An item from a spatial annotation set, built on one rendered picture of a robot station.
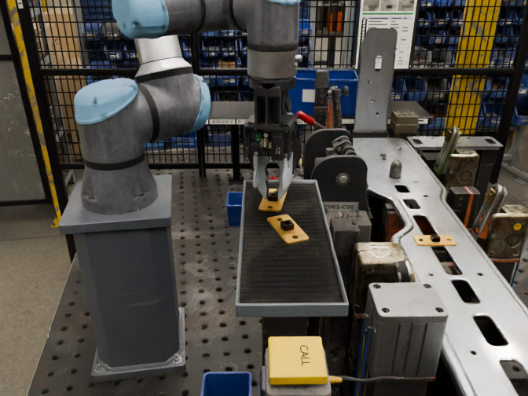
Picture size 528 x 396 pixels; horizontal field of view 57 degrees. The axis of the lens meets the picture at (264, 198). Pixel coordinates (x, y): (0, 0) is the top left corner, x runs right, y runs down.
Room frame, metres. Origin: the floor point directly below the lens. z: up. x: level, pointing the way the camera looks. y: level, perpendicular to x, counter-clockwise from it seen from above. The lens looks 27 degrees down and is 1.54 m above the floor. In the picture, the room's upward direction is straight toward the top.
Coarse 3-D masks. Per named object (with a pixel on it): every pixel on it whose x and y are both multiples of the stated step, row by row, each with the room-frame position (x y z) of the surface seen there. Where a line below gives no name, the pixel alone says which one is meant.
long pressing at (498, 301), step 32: (384, 160) 1.34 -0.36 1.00; (416, 160) 1.34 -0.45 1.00; (384, 192) 1.11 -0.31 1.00; (416, 192) 1.12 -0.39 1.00; (416, 224) 0.96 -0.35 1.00; (448, 224) 0.96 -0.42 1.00; (416, 256) 0.82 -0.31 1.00; (480, 256) 0.82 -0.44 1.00; (448, 288) 0.72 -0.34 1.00; (480, 288) 0.72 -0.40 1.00; (512, 288) 0.73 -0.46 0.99; (448, 320) 0.63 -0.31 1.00; (512, 320) 0.63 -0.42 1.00; (448, 352) 0.56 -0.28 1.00; (480, 352) 0.56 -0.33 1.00; (512, 352) 0.56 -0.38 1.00; (480, 384) 0.50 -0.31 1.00
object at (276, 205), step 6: (270, 192) 0.77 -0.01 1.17; (276, 192) 0.77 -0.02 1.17; (270, 198) 0.75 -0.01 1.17; (276, 198) 0.75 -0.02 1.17; (282, 198) 0.76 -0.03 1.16; (264, 204) 0.74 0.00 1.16; (270, 204) 0.74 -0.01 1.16; (276, 204) 0.74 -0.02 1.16; (282, 204) 0.74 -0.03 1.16; (264, 210) 0.72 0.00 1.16; (270, 210) 0.72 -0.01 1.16; (276, 210) 0.72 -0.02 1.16
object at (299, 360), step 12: (300, 336) 0.42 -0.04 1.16; (312, 336) 0.42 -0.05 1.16; (276, 348) 0.40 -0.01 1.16; (288, 348) 0.40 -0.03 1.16; (300, 348) 0.40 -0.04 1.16; (312, 348) 0.40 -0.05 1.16; (276, 360) 0.38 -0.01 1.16; (288, 360) 0.38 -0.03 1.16; (300, 360) 0.38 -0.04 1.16; (312, 360) 0.38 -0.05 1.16; (276, 372) 0.37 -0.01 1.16; (288, 372) 0.37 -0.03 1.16; (300, 372) 0.37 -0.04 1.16; (312, 372) 0.37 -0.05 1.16; (324, 372) 0.37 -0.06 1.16
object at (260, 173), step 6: (258, 156) 0.74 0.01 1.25; (264, 156) 0.75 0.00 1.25; (258, 162) 0.74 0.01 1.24; (264, 162) 0.75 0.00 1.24; (258, 168) 0.74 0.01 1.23; (264, 168) 0.75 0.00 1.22; (258, 174) 0.74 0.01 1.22; (264, 174) 0.75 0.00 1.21; (258, 180) 0.74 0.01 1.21; (264, 180) 0.75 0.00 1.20; (258, 186) 0.75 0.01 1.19; (264, 186) 0.75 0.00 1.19; (264, 192) 0.75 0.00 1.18; (264, 198) 0.75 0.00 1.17
